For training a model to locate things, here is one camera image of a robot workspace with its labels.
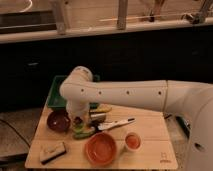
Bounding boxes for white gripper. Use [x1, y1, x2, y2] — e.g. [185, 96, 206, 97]
[66, 102, 89, 123]

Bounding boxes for dark purple grape bunch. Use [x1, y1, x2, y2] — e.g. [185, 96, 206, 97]
[74, 117, 84, 125]

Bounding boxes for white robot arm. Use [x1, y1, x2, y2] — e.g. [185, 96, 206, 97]
[60, 66, 213, 171]

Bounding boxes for dark red bowl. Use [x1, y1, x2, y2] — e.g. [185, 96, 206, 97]
[47, 110, 71, 133]

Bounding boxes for orange bowl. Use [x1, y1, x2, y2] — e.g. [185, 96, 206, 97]
[84, 132, 117, 166]

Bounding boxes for small green cup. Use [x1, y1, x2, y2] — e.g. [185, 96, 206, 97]
[72, 124, 84, 133]

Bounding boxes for green plastic tray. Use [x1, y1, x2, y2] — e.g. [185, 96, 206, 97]
[46, 74, 101, 110]

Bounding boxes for metal can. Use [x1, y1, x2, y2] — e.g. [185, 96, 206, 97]
[90, 113, 106, 122]

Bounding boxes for yellow banana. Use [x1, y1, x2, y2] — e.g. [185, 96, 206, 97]
[92, 106, 112, 113]

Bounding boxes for wooden block with dark base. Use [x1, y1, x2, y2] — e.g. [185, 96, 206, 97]
[39, 142, 66, 164]

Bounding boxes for white cup orange inside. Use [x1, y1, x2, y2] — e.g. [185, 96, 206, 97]
[124, 132, 141, 152]

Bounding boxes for green bin with clutter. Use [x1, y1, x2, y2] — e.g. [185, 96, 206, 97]
[176, 117, 190, 137]

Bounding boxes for white handled knife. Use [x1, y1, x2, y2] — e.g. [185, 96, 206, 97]
[97, 118, 135, 131]

